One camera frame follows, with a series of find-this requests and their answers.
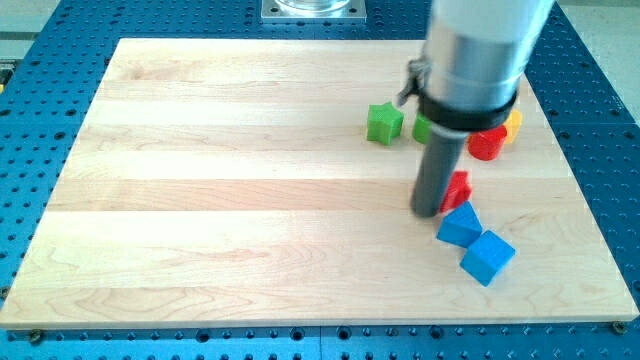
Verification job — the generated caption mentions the red star block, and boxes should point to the red star block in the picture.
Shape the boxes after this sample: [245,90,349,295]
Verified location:
[439,170,472,213]

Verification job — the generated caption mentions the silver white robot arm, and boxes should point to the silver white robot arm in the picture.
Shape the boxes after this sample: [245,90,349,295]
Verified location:
[397,0,554,132]

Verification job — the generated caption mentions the green star block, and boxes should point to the green star block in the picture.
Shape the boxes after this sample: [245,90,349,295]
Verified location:
[366,102,404,146]

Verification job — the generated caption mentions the wooden board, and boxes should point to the wooden board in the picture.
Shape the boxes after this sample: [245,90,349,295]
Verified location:
[1,39,638,329]

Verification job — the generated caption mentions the green block behind tool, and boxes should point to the green block behind tool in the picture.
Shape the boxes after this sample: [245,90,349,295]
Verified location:
[412,113,431,144]

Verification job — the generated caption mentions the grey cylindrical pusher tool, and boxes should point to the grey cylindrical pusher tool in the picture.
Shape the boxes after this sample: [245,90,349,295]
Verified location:
[410,123,469,218]

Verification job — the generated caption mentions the blue triangular block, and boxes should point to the blue triangular block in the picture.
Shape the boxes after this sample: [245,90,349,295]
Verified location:
[436,201,483,248]

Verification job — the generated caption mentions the red cylinder block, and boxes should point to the red cylinder block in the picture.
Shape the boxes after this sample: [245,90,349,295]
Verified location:
[467,125,508,161]

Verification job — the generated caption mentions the blue cube block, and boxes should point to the blue cube block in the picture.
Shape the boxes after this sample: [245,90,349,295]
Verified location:
[460,230,516,287]

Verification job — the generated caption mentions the yellow block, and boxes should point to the yellow block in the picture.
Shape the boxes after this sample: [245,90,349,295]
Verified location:
[503,109,523,144]

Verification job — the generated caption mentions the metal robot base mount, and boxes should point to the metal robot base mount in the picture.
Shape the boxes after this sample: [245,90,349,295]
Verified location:
[259,0,367,23]

